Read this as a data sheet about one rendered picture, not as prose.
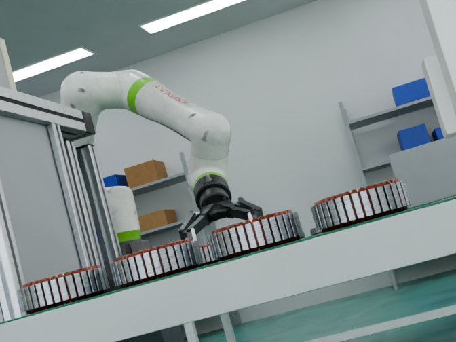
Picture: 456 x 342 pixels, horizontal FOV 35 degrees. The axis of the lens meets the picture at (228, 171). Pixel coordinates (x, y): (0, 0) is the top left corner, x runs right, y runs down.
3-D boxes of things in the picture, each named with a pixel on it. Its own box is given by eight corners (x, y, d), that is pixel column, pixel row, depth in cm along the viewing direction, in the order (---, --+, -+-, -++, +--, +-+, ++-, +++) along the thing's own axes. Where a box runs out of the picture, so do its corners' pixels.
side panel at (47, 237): (87, 299, 130) (45, 129, 134) (102, 294, 129) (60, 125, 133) (4, 322, 103) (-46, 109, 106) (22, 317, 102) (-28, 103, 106)
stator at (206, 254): (165, 275, 134) (161, 256, 134) (180, 272, 145) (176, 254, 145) (222, 260, 132) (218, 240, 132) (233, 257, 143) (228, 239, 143)
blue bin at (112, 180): (102, 202, 853) (98, 185, 856) (134, 193, 843) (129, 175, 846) (86, 202, 813) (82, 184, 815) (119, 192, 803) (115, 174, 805)
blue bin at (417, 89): (397, 112, 777) (391, 93, 780) (430, 102, 770) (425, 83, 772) (397, 106, 736) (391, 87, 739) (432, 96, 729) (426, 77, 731)
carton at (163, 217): (145, 233, 838) (141, 219, 840) (178, 224, 829) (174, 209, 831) (133, 235, 799) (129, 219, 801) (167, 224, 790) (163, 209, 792)
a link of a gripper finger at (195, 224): (214, 204, 174) (210, 203, 175) (188, 228, 166) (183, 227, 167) (218, 218, 176) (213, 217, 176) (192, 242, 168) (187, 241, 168)
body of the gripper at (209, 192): (194, 191, 179) (198, 207, 171) (226, 182, 180) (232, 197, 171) (201, 217, 182) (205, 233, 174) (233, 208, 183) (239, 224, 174)
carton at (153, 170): (140, 191, 842) (136, 170, 844) (169, 182, 835) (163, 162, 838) (129, 189, 803) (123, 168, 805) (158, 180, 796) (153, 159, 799)
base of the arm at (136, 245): (140, 262, 254) (136, 245, 255) (175, 252, 248) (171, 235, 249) (95, 268, 231) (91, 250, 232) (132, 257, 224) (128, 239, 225)
